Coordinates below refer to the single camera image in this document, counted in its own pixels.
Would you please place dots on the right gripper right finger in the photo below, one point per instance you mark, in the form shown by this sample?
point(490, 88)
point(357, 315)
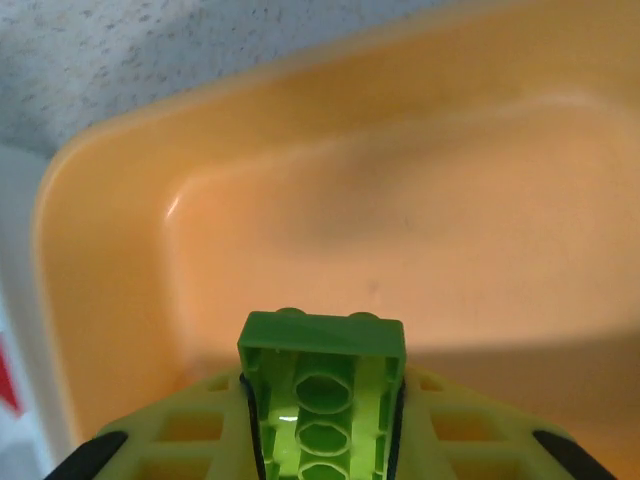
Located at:
point(460, 425)

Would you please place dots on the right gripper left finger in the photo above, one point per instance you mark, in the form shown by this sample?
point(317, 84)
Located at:
point(200, 415)

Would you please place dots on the green lego brick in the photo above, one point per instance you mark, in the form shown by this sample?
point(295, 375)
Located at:
point(320, 345)

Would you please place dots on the orange plastic container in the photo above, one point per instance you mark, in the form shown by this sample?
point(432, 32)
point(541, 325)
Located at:
point(450, 210)

